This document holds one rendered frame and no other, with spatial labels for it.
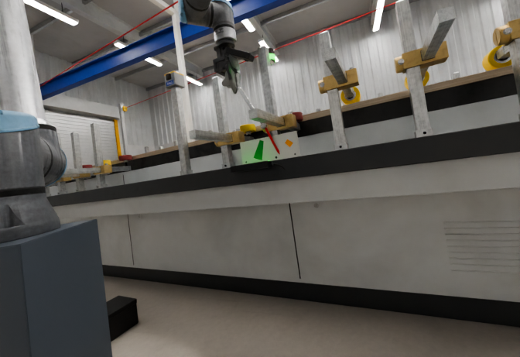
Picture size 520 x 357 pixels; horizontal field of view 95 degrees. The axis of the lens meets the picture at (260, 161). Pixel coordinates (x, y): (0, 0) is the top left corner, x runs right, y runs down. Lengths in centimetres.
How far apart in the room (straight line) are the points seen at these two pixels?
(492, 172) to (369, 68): 777
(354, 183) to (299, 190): 21
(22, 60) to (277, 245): 117
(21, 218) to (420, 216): 120
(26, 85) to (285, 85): 816
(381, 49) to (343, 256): 794
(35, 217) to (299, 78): 837
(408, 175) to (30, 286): 97
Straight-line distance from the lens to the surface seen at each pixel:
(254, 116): 75
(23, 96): 92
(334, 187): 93
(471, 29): 929
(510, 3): 103
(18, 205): 69
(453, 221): 116
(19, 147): 71
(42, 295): 64
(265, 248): 132
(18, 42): 99
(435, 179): 92
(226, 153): 109
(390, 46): 882
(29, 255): 60
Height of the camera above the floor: 67
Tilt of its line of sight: 2 degrees up
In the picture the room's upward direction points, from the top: 8 degrees counter-clockwise
